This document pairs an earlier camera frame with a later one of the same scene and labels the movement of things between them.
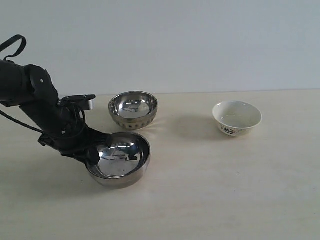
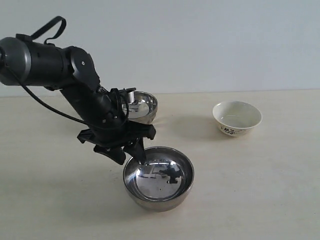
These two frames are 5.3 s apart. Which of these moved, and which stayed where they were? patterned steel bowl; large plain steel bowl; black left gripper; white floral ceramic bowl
Moved: large plain steel bowl; black left gripper
Stayed: patterned steel bowl; white floral ceramic bowl
